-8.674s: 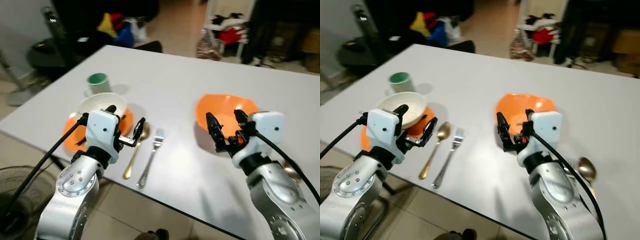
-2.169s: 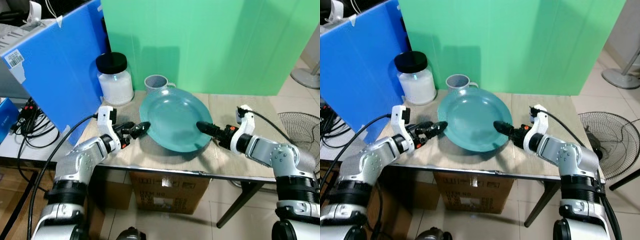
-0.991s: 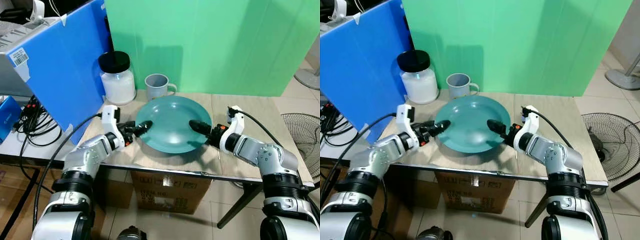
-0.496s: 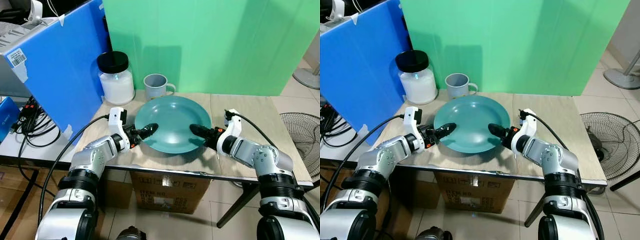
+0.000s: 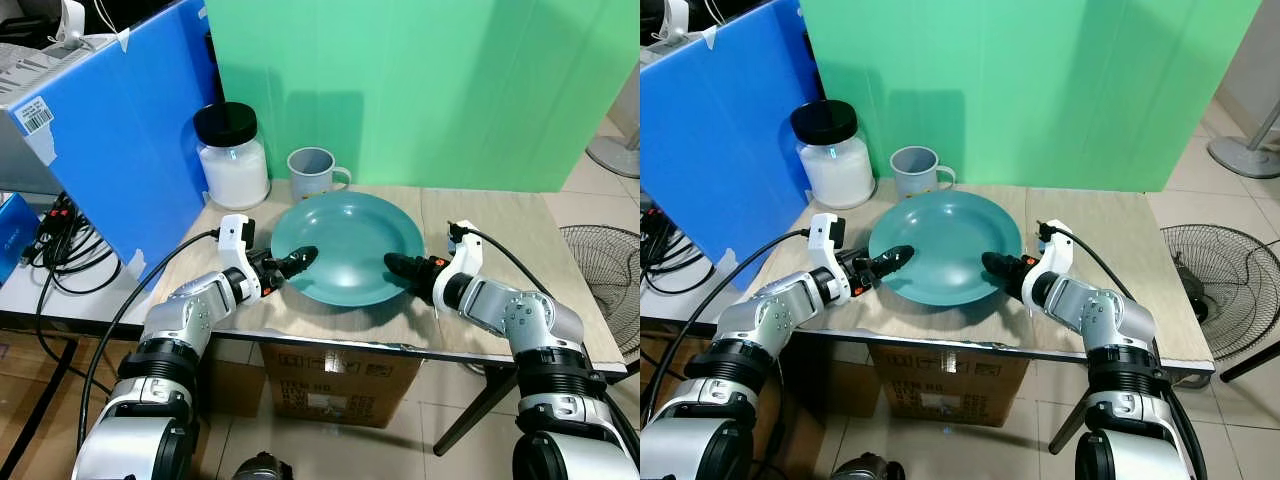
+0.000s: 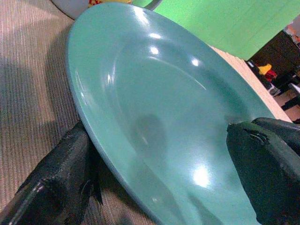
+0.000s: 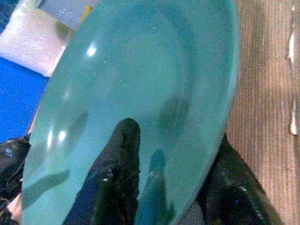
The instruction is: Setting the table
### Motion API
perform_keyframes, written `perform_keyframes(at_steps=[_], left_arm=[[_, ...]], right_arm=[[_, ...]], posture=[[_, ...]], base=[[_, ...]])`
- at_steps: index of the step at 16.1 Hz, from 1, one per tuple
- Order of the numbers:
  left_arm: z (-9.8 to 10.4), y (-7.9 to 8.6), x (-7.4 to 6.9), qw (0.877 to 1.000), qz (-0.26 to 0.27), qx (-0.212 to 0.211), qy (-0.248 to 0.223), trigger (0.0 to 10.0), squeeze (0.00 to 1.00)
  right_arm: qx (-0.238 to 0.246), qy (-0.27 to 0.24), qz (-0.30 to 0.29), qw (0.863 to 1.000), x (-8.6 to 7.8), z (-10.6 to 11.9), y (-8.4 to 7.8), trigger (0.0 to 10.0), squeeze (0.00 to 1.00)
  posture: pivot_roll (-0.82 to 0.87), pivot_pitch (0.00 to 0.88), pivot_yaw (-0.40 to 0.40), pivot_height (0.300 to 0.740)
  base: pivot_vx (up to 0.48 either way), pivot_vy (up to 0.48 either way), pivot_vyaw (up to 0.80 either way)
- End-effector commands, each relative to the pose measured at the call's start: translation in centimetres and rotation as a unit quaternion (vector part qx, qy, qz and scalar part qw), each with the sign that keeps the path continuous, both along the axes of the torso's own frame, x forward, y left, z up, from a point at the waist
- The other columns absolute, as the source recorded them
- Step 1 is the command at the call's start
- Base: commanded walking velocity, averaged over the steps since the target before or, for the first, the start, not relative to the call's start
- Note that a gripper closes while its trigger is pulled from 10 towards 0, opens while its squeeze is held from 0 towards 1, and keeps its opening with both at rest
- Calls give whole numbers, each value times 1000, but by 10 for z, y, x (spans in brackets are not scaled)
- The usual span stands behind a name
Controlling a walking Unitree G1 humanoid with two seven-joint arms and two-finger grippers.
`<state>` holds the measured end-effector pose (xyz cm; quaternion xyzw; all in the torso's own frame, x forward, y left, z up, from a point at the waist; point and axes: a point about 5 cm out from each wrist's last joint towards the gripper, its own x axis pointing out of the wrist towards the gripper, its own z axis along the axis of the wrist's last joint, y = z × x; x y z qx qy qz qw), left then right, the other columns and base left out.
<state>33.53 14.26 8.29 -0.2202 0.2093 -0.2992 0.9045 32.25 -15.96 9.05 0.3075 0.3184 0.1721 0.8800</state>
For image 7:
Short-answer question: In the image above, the grey box with yellow edge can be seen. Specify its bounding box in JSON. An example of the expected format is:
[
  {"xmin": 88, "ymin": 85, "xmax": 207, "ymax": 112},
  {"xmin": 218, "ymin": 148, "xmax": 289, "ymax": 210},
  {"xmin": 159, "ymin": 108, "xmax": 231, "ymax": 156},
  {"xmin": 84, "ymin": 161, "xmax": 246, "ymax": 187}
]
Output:
[{"xmin": 37, "ymin": 0, "xmax": 93, "ymax": 31}]

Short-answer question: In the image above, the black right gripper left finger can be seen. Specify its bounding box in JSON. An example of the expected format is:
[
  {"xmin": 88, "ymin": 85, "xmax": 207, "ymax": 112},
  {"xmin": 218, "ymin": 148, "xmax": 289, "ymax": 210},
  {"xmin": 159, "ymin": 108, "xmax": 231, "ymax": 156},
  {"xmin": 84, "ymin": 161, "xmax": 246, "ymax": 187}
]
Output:
[{"xmin": 62, "ymin": 118, "xmax": 142, "ymax": 225}]

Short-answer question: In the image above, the white peeling strip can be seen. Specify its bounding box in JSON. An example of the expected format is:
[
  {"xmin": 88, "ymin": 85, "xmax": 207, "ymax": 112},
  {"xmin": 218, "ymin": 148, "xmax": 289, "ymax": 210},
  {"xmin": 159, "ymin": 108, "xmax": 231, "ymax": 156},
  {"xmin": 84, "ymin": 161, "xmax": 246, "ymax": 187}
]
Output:
[{"xmin": 285, "ymin": 0, "xmax": 300, "ymax": 136}]

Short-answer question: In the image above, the white pillow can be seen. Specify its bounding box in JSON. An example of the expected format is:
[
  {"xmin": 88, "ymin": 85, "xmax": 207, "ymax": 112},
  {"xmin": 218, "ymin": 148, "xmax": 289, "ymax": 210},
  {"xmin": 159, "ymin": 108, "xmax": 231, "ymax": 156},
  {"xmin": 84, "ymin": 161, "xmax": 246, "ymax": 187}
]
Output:
[{"xmin": 0, "ymin": 0, "xmax": 68, "ymax": 78}]

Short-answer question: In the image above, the blue mat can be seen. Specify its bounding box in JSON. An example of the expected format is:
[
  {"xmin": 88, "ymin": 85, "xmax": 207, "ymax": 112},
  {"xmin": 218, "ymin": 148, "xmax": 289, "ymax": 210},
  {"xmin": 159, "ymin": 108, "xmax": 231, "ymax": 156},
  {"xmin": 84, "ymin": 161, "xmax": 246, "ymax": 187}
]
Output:
[{"xmin": 0, "ymin": 56, "xmax": 50, "ymax": 144}]

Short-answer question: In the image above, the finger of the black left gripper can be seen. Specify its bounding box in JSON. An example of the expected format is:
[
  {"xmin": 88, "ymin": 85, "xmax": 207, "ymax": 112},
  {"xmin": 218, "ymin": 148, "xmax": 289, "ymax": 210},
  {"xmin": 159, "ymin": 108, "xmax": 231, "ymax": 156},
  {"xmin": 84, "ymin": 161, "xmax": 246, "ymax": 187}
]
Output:
[{"xmin": 0, "ymin": 135, "xmax": 32, "ymax": 225}]

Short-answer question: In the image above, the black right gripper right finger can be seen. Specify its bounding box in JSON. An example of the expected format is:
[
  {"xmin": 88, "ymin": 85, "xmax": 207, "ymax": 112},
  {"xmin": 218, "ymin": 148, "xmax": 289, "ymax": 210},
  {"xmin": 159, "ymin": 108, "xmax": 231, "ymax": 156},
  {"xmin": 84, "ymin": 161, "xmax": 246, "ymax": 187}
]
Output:
[{"xmin": 196, "ymin": 133, "xmax": 285, "ymax": 225}]

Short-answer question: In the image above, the teal plate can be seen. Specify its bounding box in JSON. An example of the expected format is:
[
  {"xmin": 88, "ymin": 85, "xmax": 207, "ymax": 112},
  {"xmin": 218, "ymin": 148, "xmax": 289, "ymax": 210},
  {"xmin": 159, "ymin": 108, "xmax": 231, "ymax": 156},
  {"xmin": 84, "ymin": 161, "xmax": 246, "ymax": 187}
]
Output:
[{"xmin": 21, "ymin": 0, "xmax": 241, "ymax": 225}]

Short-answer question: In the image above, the brown ribbed mat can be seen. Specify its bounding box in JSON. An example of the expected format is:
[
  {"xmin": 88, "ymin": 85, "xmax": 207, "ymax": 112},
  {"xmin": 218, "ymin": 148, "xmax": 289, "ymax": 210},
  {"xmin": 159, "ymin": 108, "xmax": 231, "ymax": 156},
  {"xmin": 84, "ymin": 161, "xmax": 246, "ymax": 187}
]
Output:
[{"xmin": 225, "ymin": 0, "xmax": 300, "ymax": 225}]

